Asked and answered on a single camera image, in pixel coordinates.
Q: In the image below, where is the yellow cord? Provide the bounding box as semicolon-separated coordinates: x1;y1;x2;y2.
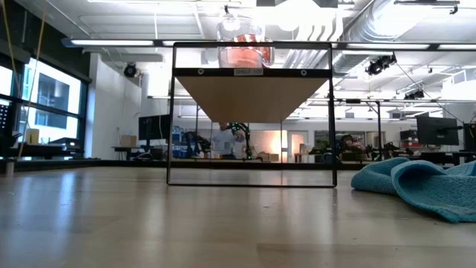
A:
16;10;48;159
0;0;24;124

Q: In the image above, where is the black computer monitor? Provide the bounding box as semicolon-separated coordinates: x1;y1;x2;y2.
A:
463;122;476;152
138;114;172;141
416;115;460;147

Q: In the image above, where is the silver ceiling duct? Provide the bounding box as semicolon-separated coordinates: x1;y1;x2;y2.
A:
332;0;414;75

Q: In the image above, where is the person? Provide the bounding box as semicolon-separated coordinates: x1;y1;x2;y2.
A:
340;133;367;153
211;121;246;160

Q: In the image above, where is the red glass cup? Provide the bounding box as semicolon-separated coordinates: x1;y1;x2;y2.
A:
219;33;274;69

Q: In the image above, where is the blue cloth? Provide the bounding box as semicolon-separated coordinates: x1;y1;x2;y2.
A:
350;156;476;224

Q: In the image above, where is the long ceiling light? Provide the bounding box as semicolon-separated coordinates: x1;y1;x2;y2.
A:
61;36;176;48

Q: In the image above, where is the black perforated panel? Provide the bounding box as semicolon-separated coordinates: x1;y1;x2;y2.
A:
0;103;10;131

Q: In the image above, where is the white shelf label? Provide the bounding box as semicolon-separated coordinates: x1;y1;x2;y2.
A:
233;67;264;77

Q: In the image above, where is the wooden shelf with black frame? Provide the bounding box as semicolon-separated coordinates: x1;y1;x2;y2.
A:
166;40;338;188

